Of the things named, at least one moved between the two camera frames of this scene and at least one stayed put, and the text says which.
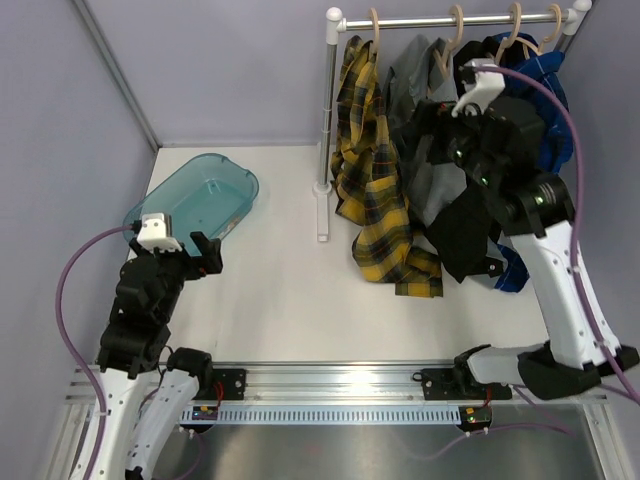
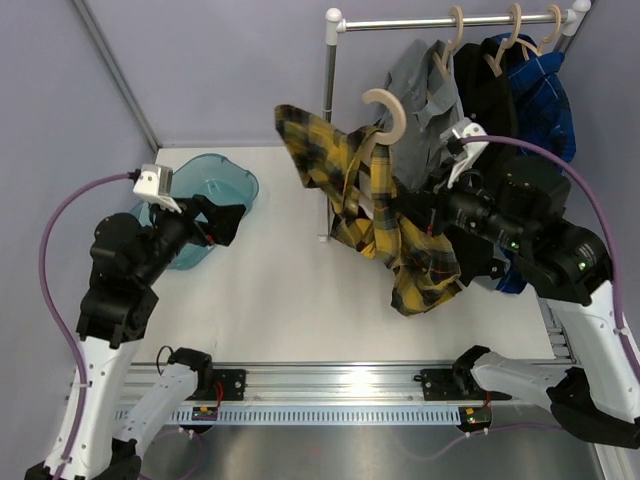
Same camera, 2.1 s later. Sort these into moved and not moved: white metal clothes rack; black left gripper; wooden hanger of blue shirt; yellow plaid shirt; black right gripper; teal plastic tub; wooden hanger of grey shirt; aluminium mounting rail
Moved: black left gripper; black right gripper; yellow plaid shirt
Not moved: wooden hanger of grey shirt; aluminium mounting rail; white metal clothes rack; teal plastic tub; wooden hanger of blue shirt
